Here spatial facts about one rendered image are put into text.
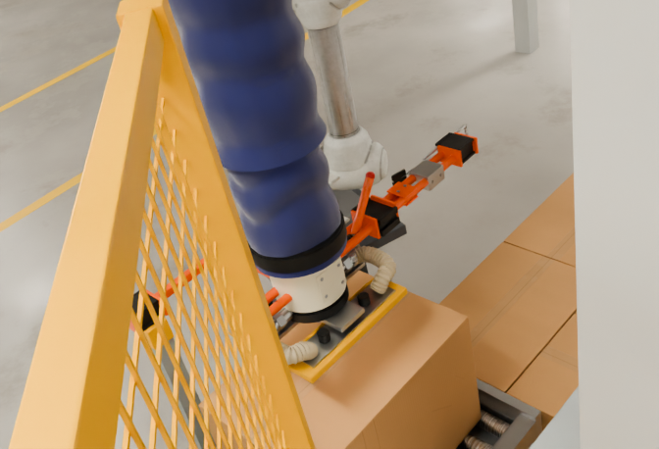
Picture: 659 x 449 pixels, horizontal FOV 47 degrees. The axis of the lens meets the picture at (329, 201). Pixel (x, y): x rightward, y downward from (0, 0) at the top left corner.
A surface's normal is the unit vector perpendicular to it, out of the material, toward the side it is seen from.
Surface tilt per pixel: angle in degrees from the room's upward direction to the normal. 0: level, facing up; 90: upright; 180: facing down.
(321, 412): 0
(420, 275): 0
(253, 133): 100
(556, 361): 0
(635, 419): 90
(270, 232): 76
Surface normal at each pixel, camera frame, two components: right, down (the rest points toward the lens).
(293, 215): -0.02, 0.33
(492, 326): -0.20, -0.81
